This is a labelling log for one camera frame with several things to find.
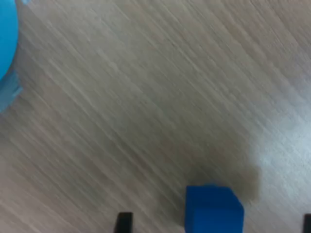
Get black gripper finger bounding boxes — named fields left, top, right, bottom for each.
left=115, top=212, right=134, bottom=233
left=303, top=213, right=311, bottom=233

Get blue cube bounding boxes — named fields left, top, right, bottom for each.
left=184, top=184, right=244, bottom=233

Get blue round bin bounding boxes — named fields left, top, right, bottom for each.
left=0, top=0, right=20, bottom=76

